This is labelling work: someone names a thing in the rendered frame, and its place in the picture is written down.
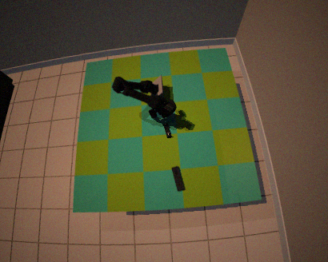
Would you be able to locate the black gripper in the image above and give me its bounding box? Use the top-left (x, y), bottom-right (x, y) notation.
top-left (149, 100), bottom-right (176, 118)

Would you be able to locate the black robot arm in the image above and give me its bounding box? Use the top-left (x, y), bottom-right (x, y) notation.
top-left (112, 77), bottom-right (177, 118)

